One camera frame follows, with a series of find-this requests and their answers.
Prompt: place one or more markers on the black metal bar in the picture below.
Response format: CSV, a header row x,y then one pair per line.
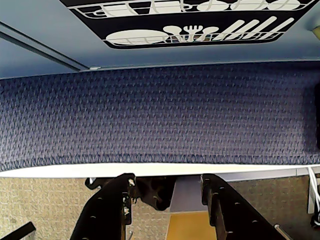
x,y
17,231

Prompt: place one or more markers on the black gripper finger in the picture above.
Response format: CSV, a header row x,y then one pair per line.
x,y
237,220
105,217

